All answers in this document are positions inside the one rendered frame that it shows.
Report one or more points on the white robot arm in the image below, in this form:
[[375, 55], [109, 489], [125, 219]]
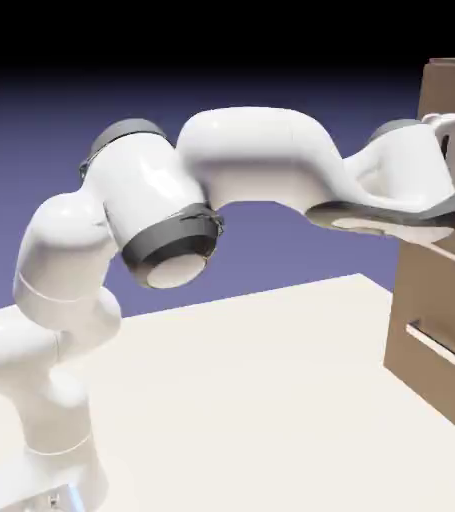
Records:
[[247, 160]]

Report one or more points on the brown wooden cabinet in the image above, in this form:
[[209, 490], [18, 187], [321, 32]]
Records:
[[435, 288]]

